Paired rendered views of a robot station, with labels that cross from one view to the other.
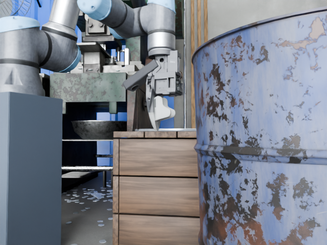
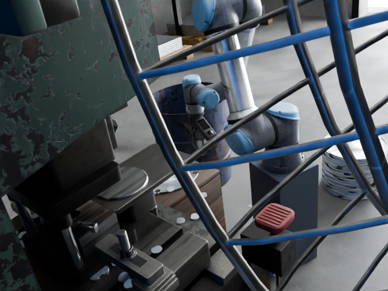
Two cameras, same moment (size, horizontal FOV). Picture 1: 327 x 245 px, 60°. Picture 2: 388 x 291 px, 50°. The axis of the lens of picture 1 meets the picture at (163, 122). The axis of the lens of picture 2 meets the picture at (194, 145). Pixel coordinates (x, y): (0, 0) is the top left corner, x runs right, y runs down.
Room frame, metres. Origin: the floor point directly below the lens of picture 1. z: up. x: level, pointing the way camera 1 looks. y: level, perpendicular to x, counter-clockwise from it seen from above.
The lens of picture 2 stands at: (2.01, 1.00, 1.28)
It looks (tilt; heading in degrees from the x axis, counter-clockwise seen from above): 29 degrees down; 220
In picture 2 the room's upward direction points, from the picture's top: 8 degrees counter-clockwise
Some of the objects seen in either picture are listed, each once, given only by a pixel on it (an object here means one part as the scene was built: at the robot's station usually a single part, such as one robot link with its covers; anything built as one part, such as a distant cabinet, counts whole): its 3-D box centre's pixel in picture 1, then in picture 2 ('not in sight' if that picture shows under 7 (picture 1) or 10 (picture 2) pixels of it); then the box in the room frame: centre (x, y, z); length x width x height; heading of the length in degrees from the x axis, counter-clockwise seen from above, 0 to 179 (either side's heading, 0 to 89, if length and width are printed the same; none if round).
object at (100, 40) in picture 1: (102, 44); (60, 182); (1.65, 0.36, 0.86); 0.20 x 0.16 x 0.05; 85
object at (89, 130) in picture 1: (101, 130); not in sight; (1.65, 0.36, 0.36); 0.34 x 0.34 x 0.10
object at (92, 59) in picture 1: (92, 61); (141, 194); (1.47, 0.37, 0.72); 0.25 x 0.14 x 0.14; 175
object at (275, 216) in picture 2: not in sight; (275, 229); (1.45, 0.71, 0.72); 0.07 x 0.06 x 0.08; 175
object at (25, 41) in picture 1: (20, 41); (280, 122); (0.83, 0.42, 0.62); 0.13 x 0.12 x 0.14; 154
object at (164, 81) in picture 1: (164, 74); (196, 123); (0.76, 0.00, 0.50); 0.09 x 0.08 x 0.12; 70
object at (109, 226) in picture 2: (101, 62); (78, 221); (1.64, 0.36, 0.76); 0.15 x 0.09 x 0.05; 85
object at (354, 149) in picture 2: not in sight; (354, 144); (0.22, 0.51, 0.23); 0.29 x 0.29 x 0.01
